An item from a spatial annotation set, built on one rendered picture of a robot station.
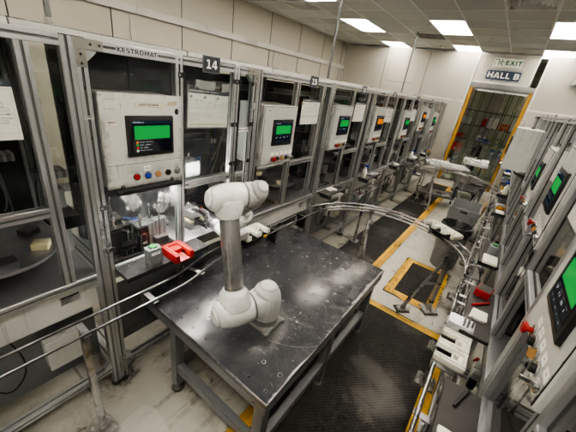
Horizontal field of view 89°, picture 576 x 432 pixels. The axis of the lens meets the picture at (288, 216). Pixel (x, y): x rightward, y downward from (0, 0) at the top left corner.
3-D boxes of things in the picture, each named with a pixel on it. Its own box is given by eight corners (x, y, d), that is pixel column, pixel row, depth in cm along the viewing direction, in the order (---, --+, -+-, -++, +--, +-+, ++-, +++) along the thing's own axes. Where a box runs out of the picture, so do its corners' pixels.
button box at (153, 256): (150, 268, 167) (148, 251, 162) (142, 262, 171) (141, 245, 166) (163, 263, 173) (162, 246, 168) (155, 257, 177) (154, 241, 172)
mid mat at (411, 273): (432, 315, 304) (433, 314, 303) (381, 290, 332) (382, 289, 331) (449, 275, 380) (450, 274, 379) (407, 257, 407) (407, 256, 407)
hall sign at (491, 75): (519, 83, 701) (523, 71, 691) (483, 79, 739) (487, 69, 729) (519, 83, 704) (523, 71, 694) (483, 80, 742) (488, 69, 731)
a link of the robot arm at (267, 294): (284, 318, 171) (289, 288, 161) (256, 328, 161) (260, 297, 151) (270, 300, 182) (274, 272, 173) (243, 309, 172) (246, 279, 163)
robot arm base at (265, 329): (289, 317, 180) (291, 310, 177) (266, 338, 163) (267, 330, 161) (267, 302, 189) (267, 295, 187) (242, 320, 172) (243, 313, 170)
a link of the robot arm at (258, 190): (256, 189, 166) (234, 191, 158) (269, 173, 151) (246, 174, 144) (263, 210, 162) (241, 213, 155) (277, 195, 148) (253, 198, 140)
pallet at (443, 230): (422, 227, 308) (425, 219, 304) (431, 226, 313) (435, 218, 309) (450, 245, 278) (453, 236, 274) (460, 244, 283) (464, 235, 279)
